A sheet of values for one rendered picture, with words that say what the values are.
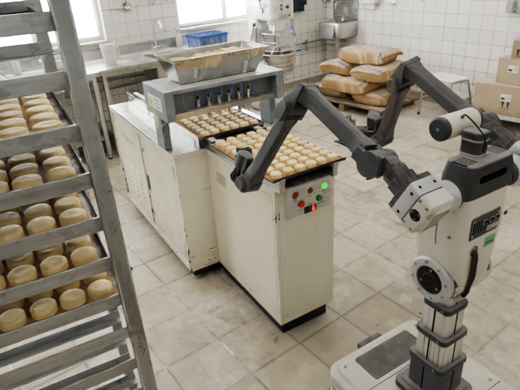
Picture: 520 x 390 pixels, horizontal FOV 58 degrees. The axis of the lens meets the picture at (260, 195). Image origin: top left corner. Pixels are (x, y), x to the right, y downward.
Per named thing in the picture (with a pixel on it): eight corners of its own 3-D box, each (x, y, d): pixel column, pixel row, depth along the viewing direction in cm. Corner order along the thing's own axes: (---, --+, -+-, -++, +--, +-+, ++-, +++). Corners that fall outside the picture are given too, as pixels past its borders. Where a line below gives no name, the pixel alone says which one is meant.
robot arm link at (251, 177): (289, 107, 152) (312, 107, 159) (279, 96, 154) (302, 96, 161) (239, 196, 178) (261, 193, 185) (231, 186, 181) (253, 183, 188)
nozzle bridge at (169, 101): (152, 139, 273) (141, 81, 258) (258, 114, 305) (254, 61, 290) (172, 156, 248) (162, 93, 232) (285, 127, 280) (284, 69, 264)
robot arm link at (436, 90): (391, 56, 172) (413, 46, 174) (386, 85, 183) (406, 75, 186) (480, 132, 149) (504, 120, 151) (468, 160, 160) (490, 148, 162)
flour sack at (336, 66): (341, 78, 570) (341, 63, 562) (317, 73, 600) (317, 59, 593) (380, 67, 608) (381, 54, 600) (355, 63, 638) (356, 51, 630)
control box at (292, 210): (284, 217, 211) (282, 189, 205) (326, 202, 222) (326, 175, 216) (289, 220, 209) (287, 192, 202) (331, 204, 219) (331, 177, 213)
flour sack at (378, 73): (378, 85, 528) (378, 70, 521) (348, 80, 556) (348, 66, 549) (412, 73, 570) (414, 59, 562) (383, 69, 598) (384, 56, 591)
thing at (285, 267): (219, 272, 295) (203, 138, 254) (265, 254, 310) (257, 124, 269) (281, 339, 240) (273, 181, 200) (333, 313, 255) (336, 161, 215)
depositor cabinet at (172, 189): (129, 205, 385) (108, 105, 347) (208, 182, 416) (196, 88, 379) (193, 284, 286) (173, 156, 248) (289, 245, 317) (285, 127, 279)
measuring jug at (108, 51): (118, 66, 463) (114, 45, 454) (100, 66, 467) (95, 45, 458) (124, 63, 475) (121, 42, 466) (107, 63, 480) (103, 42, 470)
